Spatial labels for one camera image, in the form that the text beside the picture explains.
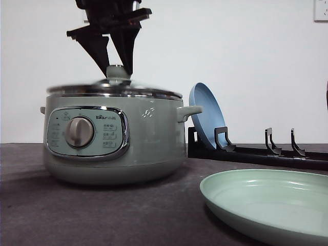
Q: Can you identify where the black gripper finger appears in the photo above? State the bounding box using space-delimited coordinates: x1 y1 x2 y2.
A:
67 25 110 77
108 21 142 75

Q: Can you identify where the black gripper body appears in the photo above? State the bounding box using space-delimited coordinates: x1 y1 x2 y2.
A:
75 0 152 29

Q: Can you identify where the glass steamer lid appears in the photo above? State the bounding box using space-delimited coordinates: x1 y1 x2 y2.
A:
46 79 183 100

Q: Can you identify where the green plate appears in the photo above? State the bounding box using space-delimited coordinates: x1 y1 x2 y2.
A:
200 169 328 246

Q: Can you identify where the green electric steamer pot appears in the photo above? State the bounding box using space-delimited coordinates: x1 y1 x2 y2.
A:
39 96 203 186

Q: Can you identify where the blue plate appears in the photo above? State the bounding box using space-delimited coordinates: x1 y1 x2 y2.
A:
189 83 227 148

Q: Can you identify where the black plate rack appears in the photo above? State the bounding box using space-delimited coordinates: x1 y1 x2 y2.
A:
188 127 328 171

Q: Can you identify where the grey table cloth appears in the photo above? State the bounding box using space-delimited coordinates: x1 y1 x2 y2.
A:
0 143 328 246

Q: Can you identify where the white wall socket right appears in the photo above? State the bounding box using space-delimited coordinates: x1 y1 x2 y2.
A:
314 0 328 23

